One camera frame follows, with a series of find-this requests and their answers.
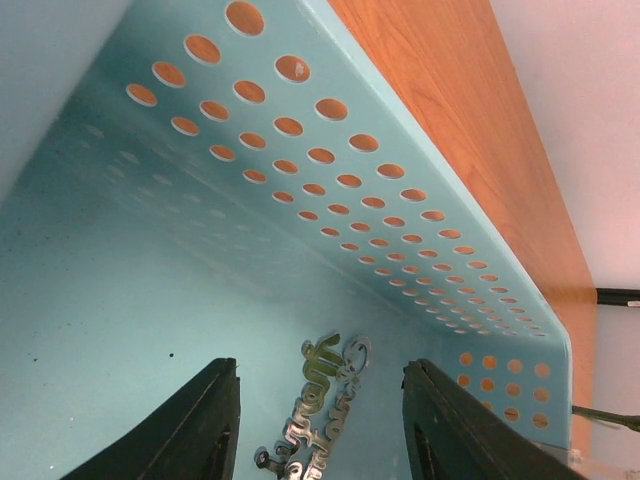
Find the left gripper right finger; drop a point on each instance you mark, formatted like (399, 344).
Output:
(451, 435)

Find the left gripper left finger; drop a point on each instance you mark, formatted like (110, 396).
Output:
(192, 435)

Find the small green christmas tree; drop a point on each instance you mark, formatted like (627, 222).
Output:
(632, 422)

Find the silver scroll ornament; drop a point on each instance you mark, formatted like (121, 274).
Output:
(319, 416)

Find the blue plastic basket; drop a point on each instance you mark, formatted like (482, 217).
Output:
(183, 181)

